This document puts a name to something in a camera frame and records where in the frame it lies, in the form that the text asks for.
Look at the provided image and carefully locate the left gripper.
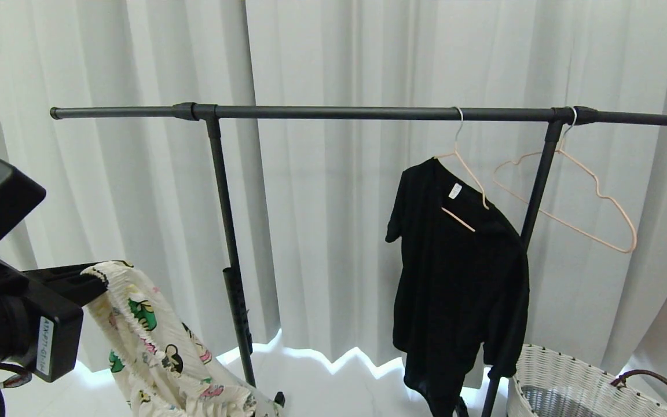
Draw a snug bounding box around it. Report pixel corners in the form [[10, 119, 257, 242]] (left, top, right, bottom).
[[0, 243, 85, 383]]

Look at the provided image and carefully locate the cream printed garment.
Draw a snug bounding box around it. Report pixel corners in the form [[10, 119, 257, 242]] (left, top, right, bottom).
[[80, 260, 283, 417]]

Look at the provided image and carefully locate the black short-sleeved shirt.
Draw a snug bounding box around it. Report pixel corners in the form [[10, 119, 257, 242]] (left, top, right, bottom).
[[385, 157, 530, 417]]

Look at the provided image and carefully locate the pink clothes hanger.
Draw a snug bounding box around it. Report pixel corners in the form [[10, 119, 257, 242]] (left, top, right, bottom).
[[434, 107, 491, 233], [492, 107, 639, 254]]

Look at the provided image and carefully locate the black clothes rack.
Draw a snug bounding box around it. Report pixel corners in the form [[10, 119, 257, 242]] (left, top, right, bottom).
[[49, 102, 667, 417]]

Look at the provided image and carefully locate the white laundry basket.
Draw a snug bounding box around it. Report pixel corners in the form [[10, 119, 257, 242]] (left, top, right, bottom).
[[506, 343, 667, 417]]

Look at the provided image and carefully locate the white curtain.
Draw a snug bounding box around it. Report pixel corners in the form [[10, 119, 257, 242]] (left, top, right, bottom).
[[0, 0, 667, 377]]

